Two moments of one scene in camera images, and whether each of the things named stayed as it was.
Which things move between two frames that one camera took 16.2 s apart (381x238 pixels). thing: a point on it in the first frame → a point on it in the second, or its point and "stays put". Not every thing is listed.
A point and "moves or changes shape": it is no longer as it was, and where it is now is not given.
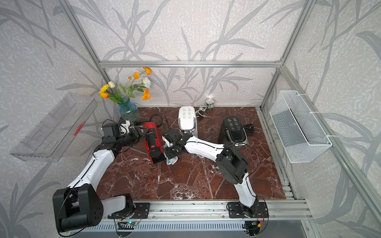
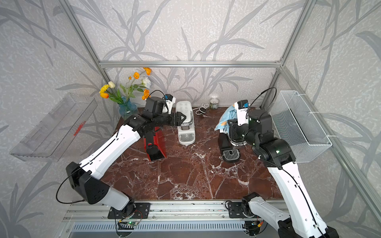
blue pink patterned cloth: (165, 144) → (230, 113)
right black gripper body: (170, 152) → (237, 131)
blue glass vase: (129, 111) stays put
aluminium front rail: (284, 210) stays put
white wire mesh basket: (303, 140) stays put
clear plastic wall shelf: (51, 137) stays put
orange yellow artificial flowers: (133, 84) stays put
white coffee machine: (187, 120) moves or changes shape
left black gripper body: (130, 139) → (164, 119)
